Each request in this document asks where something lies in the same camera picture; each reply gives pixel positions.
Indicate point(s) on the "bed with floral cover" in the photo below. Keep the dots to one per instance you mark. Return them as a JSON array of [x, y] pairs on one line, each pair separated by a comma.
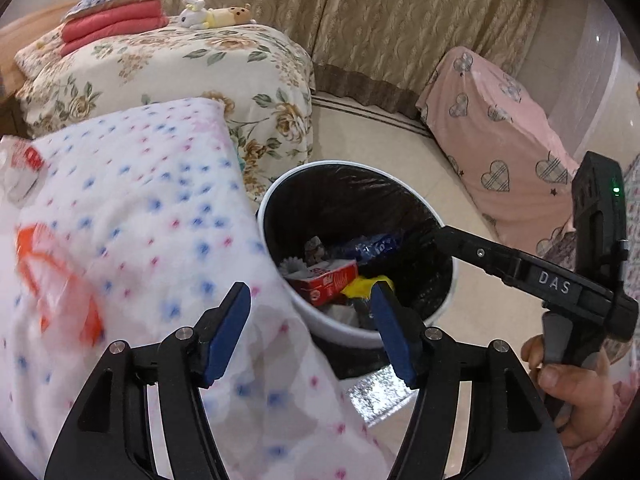
[[175, 60]]

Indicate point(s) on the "wooden headboard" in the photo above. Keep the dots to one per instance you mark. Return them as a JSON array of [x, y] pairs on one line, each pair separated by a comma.
[[15, 40]]

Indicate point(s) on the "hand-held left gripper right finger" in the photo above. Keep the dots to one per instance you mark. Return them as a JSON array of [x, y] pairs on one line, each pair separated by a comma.
[[395, 330]]

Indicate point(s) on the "clear plastic bag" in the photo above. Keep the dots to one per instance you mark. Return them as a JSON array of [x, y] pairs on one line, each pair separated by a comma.
[[22, 170]]

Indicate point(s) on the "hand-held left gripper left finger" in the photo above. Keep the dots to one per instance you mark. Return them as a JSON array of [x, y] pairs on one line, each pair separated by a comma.
[[225, 330]]

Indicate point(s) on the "white foam fruit net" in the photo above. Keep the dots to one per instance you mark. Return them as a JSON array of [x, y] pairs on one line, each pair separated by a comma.
[[292, 266]]

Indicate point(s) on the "pink heart print cloth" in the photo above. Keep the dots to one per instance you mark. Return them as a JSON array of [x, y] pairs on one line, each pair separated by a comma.
[[490, 125]]

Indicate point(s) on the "cream printed pillow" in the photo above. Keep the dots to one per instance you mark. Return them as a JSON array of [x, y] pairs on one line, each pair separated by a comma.
[[37, 57]]

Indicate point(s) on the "pale green cloth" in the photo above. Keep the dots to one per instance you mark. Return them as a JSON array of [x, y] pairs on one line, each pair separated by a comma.
[[242, 162]]

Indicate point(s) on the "silver foil mat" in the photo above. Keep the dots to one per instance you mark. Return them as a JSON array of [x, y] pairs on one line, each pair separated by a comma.
[[380, 395]]

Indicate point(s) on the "red folded quilt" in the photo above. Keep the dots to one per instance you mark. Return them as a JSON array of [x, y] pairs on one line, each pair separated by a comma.
[[115, 22]]

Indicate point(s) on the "person's right hand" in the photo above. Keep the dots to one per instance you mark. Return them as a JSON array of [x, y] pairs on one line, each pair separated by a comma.
[[585, 395]]

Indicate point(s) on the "beige patterned curtain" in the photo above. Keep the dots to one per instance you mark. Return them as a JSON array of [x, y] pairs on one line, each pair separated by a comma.
[[375, 10]]

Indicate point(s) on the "yellow brown plush toy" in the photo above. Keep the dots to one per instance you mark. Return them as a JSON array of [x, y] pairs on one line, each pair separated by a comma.
[[230, 15]]

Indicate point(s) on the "orange white plastic bag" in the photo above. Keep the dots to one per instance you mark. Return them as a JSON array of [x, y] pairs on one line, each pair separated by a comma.
[[55, 280]]

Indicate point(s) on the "large yellow foam net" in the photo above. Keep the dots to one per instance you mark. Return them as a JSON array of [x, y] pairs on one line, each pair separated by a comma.
[[362, 287]]

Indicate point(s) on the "blue snack packet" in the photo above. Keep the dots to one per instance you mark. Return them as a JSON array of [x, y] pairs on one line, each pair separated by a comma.
[[370, 247]]

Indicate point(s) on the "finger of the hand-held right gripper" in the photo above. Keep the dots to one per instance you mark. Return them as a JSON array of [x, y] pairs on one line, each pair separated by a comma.
[[475, 252]]

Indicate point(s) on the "white bin with black bag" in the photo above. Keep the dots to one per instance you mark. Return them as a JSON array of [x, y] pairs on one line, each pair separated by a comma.
[[350, 195]]

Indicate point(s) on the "red paper box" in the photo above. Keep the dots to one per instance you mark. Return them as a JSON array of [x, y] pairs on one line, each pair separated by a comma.
[[325, 280]]

